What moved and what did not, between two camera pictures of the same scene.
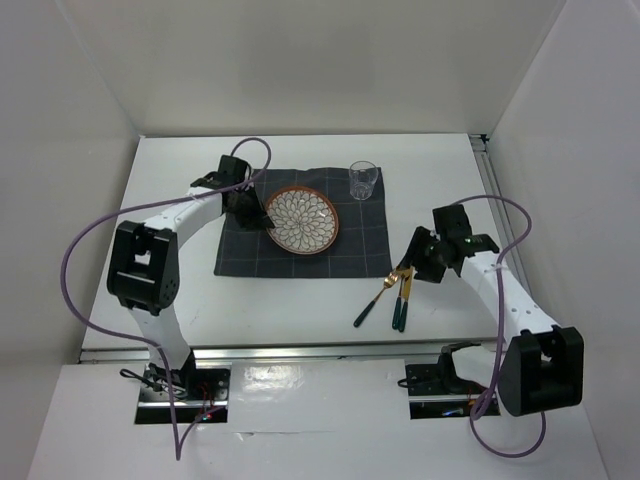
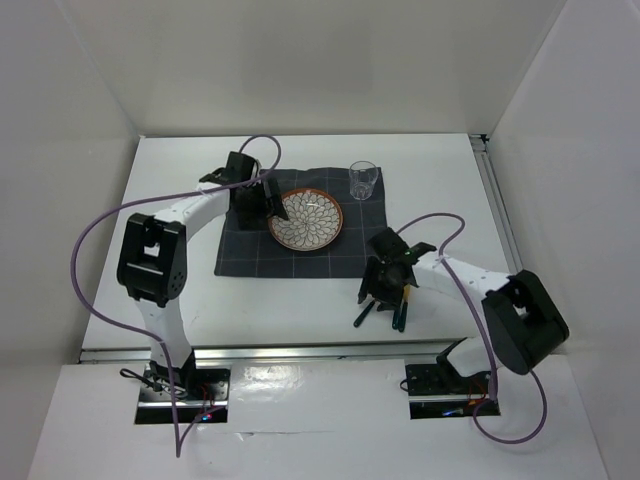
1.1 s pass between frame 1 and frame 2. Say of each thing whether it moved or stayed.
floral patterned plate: stayed
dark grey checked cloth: stayed
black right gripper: moved
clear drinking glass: stayed
